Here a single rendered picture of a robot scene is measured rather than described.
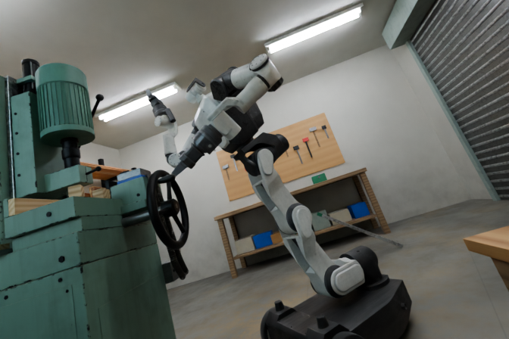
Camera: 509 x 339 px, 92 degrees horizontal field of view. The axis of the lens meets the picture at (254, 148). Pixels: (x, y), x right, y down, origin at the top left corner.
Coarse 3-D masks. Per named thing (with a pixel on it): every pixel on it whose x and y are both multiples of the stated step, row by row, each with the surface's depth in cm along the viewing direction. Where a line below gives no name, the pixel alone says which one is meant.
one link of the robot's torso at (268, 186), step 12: (264, 156) 126; (264, 168) 123; (252, 180) 136; (264, 180) 122; (276, 180) 126; (264, 192) 133; (276, 192) 125; (288, 192) 128; (264, 204) 131; (276, 204) 123; (288, 204) 126; (300, 204) 126; (276, 216) 128; (288, 216) 122; (288, 228) 123
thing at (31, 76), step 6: (24, 60) 107; (30, 60) 108; (24, 66) 107; (30, 66) 107; (36, 66) 109; (24, 72) 106; (30, 72) 106; (24, 78) 103; (30, 78) 103; (24, 84) 105; (30, 84) 105; (24, 90) 103; (30, 90) 103
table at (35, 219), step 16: (48, 208) 70; (64, 208) 70; (80, 208) 72; (96, 208) 78; (112, 208) 85; (128, 208) 89; (144, 208) 91; (16, 224) 70; (32, 224) 69; (48, 224) 69
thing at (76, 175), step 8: (72, 168) 92; (80, 168) 93; (88, 168) 97; (48, 176) 92; (56, 176) 92; (64, 176) 92; (72, 176) 92; (80, 176) 92; (88, 176) 96; (48, 184) 92; (56, 184) 91; (64, 184) 91; (72, 184) 91; (80, 184) 93; (88, 184) 96; (48, 192) 91; (56, 192) 94; (64, 192) 97
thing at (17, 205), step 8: (8, 200) 72; (16, 200) 72; (24, 200) 74; (32, 200) 77; (40, 200) 80; (48, 200) 82; (56, 200) 85; (8, 208) 71; (16, 208) 71; (24, 208) 74; (32, 208) 76
